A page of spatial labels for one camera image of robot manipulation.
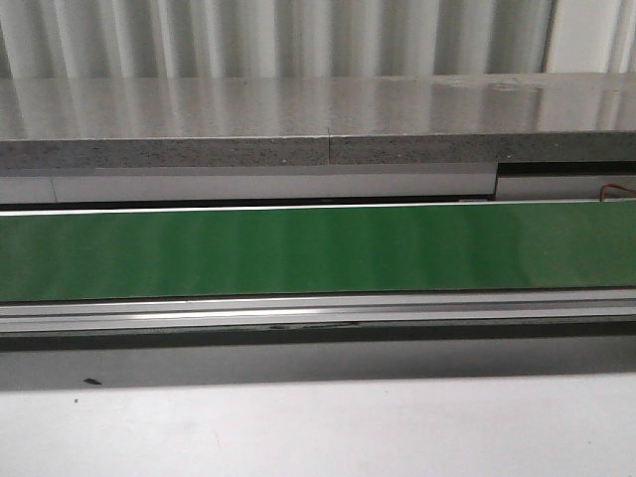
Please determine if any red wire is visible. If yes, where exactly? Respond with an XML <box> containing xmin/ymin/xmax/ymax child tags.
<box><xmin>598</xmin><ymin>183</ymin><xmax>636</xmax><ymax>203</ymax></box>

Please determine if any green conveyor belt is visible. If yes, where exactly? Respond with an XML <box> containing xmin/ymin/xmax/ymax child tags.
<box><xmin>1</xmin><ymin>201</ymin><xmax>635</xmax><ymax>302</ymax></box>

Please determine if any grey stone countertop slab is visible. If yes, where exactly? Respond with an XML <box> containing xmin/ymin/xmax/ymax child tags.
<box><xmin>1</xmin><ymin>74</ymin><xmax>635</xmax><ymax>171</ymax></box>

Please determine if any grey panel under countertop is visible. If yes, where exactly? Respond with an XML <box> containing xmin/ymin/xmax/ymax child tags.
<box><xmin>1</xmin><ymin>161</ymin><xmax>635</xmax><ymax>206</ymax></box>

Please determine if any silver conveyor frame rail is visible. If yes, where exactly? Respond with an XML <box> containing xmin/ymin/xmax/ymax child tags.
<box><xmin>1</xmin><ymin>288</ymin><xmax>635</xmax><ymax>337</ymax></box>

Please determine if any white corrugated curtain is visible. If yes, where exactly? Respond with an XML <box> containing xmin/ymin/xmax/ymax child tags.
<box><xmin>1</xmin><ymin>1</ymin><xmax>635</xmax><ymax>79</ymax></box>

